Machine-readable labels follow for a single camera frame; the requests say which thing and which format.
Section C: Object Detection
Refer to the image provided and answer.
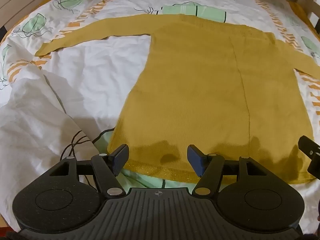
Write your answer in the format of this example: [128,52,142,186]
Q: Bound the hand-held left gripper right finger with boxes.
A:
[187,144,262,196]

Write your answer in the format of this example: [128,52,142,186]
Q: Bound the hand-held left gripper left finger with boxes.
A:
[52,144,130,196]

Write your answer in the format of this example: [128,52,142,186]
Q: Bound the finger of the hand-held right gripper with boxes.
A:
[298,135,320,180]

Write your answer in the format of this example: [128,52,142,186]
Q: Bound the mustard yellow knit sweater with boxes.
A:
[34,12,320,184]

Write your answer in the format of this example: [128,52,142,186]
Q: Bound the white printed duvet cover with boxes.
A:
[0,0,320,233]

